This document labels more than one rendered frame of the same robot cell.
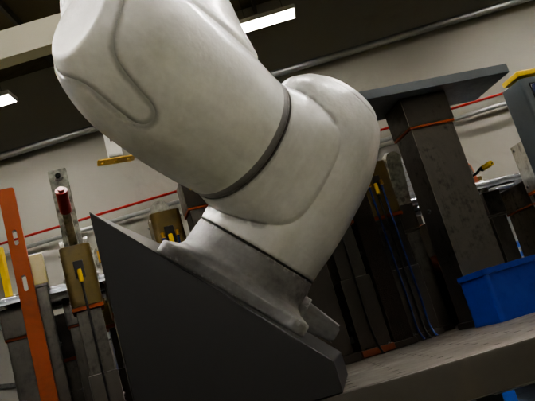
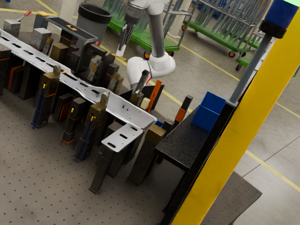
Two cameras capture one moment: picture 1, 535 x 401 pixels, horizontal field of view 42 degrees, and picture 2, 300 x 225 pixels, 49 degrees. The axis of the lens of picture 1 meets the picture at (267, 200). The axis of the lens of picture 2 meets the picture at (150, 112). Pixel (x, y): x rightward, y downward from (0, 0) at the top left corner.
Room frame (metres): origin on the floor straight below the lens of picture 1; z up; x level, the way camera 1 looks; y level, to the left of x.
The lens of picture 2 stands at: (2.84, 1.45, 1.88)
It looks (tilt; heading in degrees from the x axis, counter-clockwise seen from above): 26 degrees down; 211
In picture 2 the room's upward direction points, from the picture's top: 23 degrees clockwise
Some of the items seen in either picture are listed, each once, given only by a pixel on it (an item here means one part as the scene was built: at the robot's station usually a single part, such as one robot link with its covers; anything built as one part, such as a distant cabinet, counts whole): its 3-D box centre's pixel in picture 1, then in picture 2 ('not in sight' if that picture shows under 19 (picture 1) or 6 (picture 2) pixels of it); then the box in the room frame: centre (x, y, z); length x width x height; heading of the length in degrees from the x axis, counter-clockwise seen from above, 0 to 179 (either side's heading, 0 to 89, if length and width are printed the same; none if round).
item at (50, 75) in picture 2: not in sight; (43, 101); (1.74, 0.09, 0.87); 0.12 x 0.07 x 0.35; 16
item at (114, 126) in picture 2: (71, 377); (107, 148); (1.62, 0.55, 0.84); 0.12 x 0.07 x 0.28; 16
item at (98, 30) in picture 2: not in sight; (89, 31); (-0.65, -2.22, 0.36); 0.50 x 0.50 x 0.73
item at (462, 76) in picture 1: (411, 98); (71, 28); (1.32, -0.33, 1.16); 0.37 x 0.14 x 0.02; 106
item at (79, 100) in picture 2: not in sight; (71, 122); (1.68, 0.29, 0.84); 0.10 x 0.05 x 0.29; 16
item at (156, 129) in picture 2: not in sight; (146, 155); (1.49, 0.73, 0.88); 0.08 x 0.08 x 0.36; 16
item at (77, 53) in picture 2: (345, 262); (73, 77); (1.38, -0.11, 0.89); 0.12 x 0.07 x 0.38; 16
